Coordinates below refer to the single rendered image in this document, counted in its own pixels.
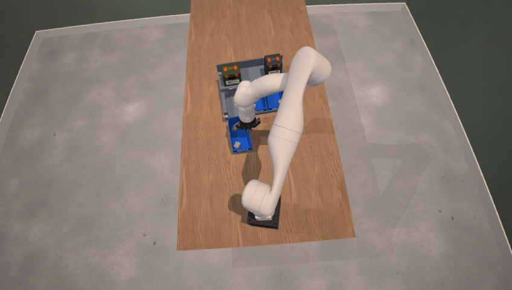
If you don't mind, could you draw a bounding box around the dark grey tool case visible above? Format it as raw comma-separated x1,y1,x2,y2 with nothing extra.
264,53,283,75

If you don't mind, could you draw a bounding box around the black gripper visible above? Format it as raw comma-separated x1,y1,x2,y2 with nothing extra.
235,117,261,132

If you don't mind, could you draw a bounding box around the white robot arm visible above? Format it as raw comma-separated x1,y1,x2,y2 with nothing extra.
234,47,331,221

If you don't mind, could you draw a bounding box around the olive green case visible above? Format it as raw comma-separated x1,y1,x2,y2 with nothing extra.
221,62,242,86

